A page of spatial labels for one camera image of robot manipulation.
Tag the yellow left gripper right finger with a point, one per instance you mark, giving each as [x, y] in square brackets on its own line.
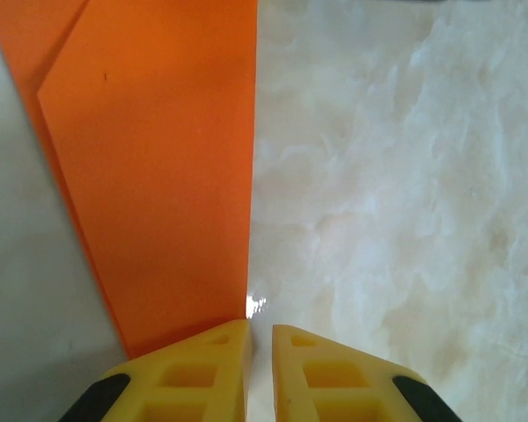
[290, 373]

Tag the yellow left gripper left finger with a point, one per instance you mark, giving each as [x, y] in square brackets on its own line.
[229, 365]

